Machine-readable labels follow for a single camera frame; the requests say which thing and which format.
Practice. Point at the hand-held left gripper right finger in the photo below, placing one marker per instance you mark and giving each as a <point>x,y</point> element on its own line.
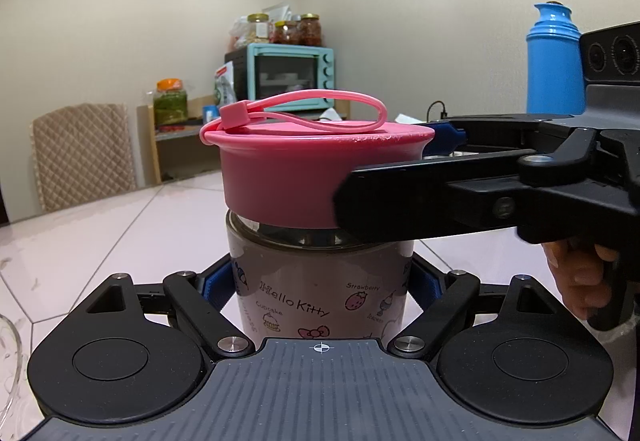
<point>424,286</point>

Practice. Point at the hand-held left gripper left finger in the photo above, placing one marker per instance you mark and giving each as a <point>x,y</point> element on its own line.
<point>215,282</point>

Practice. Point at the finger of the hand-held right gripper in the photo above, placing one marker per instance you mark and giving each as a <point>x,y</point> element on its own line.
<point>400,203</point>
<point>445,135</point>

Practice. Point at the cartoon print bottle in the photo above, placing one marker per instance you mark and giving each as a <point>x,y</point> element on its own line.
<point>300,281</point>

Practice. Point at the person's right hand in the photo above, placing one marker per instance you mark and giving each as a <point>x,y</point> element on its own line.
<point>575,281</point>

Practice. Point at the blue thermos flask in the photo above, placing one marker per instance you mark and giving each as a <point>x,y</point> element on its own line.
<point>552,66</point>

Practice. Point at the wooden shelf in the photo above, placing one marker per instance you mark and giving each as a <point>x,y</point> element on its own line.
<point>149,146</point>

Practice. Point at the teal toaster oven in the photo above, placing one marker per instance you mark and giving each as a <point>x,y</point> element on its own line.
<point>290,71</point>

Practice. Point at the tall jar of red chilies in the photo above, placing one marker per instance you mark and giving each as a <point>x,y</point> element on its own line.
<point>310,30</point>

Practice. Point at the chair with quilted cover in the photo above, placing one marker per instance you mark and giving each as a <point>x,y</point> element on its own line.
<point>82,156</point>

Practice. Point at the orange lid pickle jar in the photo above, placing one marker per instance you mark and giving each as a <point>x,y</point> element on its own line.
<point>170,103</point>

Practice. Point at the small jar of red chilies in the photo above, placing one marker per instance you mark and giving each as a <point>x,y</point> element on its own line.
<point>285,33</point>

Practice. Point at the red white package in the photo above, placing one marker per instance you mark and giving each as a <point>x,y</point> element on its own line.
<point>224,86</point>

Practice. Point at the white plastic bag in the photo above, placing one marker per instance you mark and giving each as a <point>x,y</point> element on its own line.
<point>280,13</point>

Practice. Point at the glass jar with pale contents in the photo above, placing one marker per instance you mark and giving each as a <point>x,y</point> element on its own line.
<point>258,28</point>

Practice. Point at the glass bowl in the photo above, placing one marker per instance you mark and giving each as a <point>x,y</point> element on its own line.
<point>10,371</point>

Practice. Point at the clear plastic bag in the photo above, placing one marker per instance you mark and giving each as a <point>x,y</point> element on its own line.
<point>239,36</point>

